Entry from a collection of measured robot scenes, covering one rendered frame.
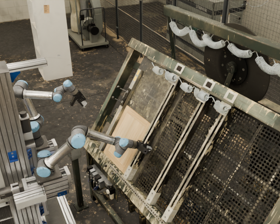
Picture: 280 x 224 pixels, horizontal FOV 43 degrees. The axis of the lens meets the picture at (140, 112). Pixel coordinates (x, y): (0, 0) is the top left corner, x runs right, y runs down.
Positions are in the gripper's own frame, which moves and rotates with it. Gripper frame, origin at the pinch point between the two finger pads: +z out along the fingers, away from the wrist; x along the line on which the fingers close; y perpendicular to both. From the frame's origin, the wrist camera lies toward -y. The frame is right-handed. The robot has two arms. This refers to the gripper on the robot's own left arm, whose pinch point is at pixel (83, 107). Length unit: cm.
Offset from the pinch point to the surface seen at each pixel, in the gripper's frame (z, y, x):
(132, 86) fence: 7, 52, -12
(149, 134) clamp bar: 21, 36, -68
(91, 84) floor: 164, 17, 302
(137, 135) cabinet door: 30, 27, -51
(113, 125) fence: 29.0, 13.5, -15.9
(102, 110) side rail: 23.8, 13.2, 9.5
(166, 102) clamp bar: 5, 65, -65
